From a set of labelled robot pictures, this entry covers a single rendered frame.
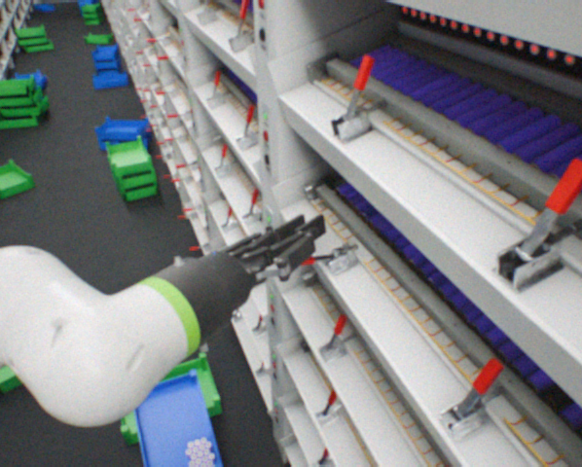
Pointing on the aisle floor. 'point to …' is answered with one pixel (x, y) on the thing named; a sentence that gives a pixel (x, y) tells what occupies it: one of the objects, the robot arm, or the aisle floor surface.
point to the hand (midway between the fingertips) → (301, 231)
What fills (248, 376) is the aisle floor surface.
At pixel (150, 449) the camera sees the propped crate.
